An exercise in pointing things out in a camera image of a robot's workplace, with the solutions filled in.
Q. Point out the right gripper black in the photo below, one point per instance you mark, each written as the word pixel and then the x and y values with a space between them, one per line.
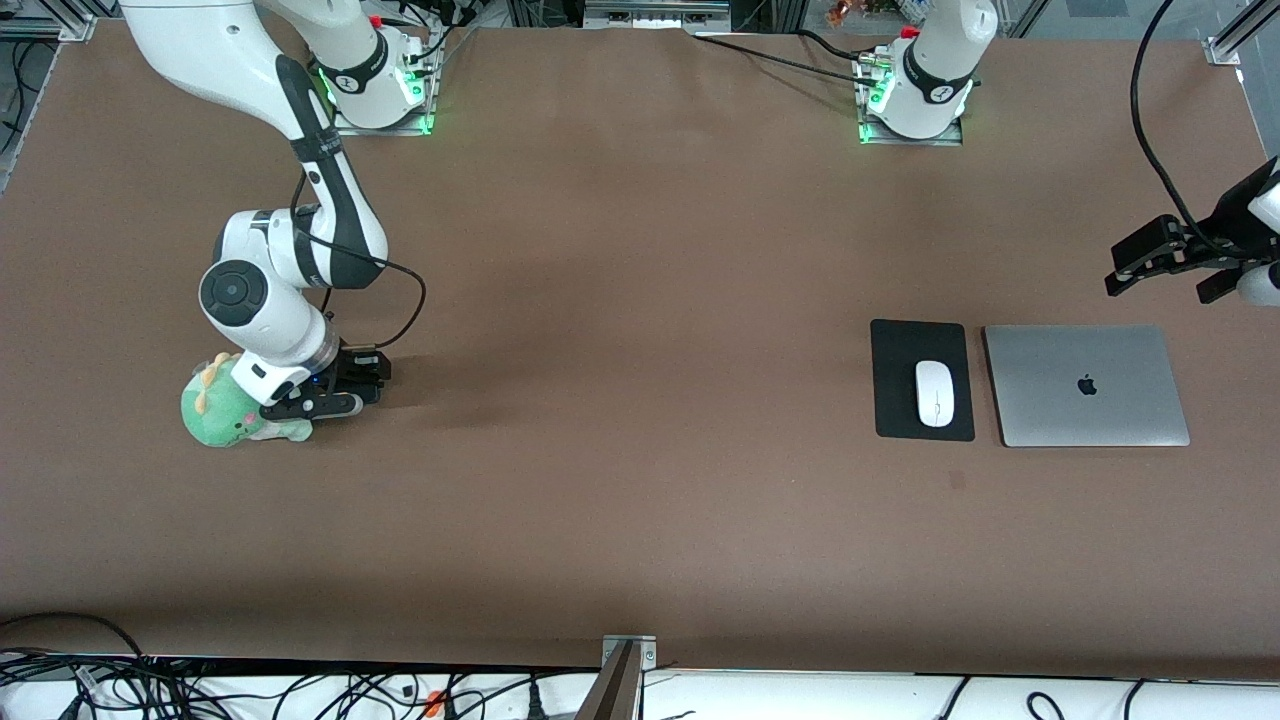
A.
pixel 352 366

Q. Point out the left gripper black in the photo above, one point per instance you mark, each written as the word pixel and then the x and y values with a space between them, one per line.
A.
pixel 1226 228

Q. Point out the white computer mouse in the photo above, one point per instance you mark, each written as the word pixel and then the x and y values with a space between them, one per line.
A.
pixel 935 395

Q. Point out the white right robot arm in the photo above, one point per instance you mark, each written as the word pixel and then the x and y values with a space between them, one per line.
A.
pixel 240 300

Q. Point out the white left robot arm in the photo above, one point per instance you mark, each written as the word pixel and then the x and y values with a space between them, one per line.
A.
pixel 935 80

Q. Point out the black mouse pad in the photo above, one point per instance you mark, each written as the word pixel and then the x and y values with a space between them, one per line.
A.
pixel 895 380

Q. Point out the silver apple laptop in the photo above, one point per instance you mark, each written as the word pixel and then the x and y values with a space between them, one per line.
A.
pixel 1090 400

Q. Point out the green dinosaur plush toy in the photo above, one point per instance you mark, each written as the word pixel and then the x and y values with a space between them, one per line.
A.
pixel 215 415

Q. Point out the aluminium profile beam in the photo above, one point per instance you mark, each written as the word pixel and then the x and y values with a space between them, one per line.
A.
pixel 615 690

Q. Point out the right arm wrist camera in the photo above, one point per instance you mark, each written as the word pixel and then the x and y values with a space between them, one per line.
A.
pixel 265 380

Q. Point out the aluminium frame corner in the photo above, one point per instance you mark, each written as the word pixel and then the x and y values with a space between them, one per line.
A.
pixel 70 25
pixel 1225 45

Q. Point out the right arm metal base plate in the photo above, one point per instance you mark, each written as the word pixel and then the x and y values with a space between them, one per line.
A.
pixel 420 122

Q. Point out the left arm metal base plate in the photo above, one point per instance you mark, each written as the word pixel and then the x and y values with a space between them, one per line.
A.
pixel 905 141

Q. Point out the metal bracket at table edge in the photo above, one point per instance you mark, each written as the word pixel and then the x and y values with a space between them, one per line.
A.
pixel 655 15

